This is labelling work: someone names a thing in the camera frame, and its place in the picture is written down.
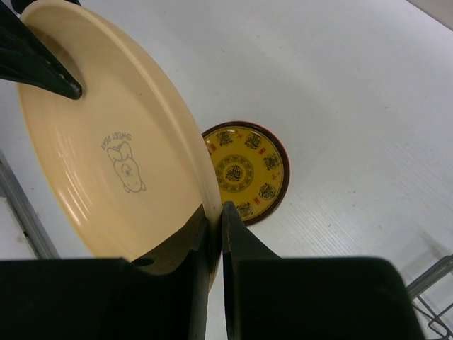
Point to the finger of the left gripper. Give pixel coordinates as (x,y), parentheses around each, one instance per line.
(25,60)

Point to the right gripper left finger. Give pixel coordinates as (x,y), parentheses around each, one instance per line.
(160,295)

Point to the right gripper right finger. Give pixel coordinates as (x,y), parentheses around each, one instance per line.
(270,297)

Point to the yellow black-rimmed plate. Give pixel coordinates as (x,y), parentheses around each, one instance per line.
(251,166)

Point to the beige cartoon plate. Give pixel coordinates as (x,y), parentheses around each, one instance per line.
(126,162)

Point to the grey wire dish rack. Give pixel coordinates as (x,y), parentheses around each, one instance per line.
(431,297)

